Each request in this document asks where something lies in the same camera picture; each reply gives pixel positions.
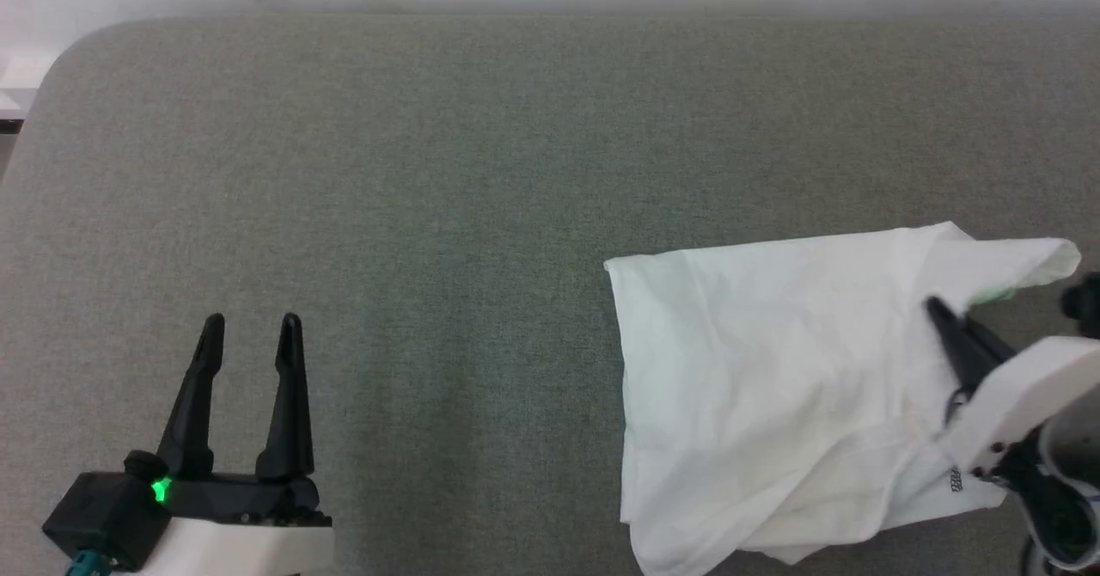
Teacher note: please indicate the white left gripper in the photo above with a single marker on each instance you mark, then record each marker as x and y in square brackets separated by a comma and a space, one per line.
[249, 542]

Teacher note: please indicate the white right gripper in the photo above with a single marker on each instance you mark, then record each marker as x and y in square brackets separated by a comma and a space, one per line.
[1023, 395]

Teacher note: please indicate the white T-shirt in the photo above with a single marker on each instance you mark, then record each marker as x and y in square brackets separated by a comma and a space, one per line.
[773, 387]

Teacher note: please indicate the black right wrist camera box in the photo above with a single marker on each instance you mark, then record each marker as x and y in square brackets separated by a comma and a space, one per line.
[1087, 305]

